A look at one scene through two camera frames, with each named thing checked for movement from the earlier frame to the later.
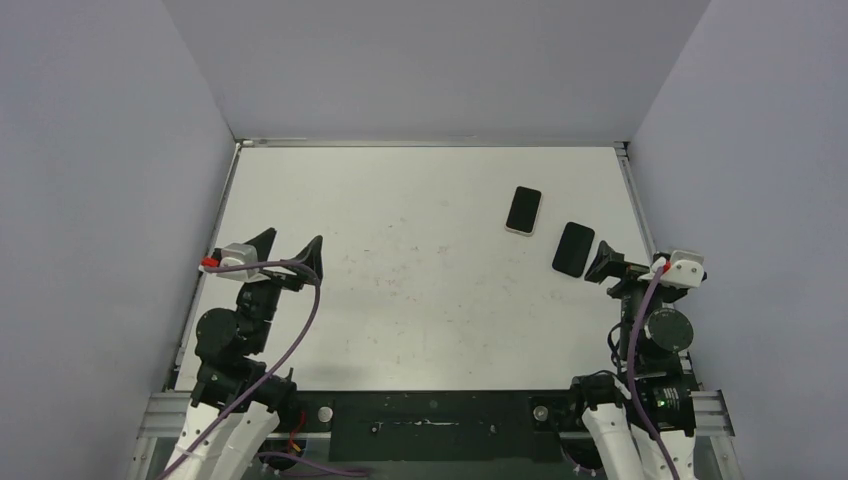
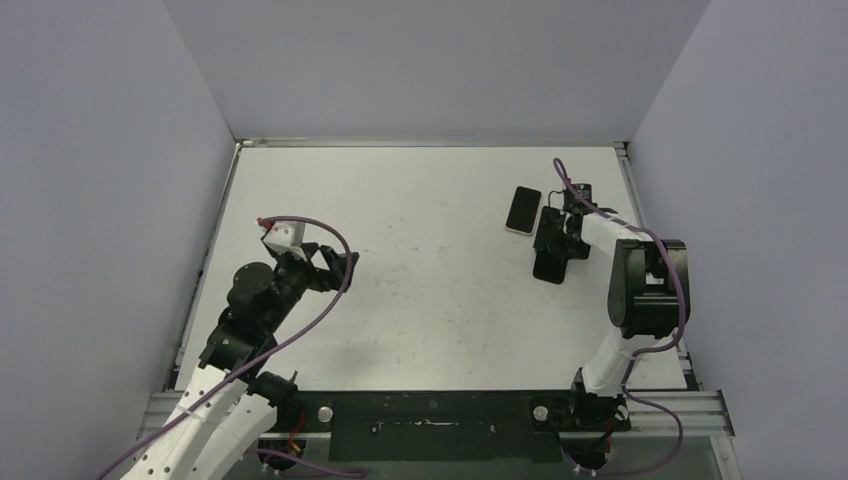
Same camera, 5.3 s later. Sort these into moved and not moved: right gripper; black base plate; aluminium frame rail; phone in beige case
Moved: right gripper
Not moved: aluminium frame rail; black base plate; phone in beige case
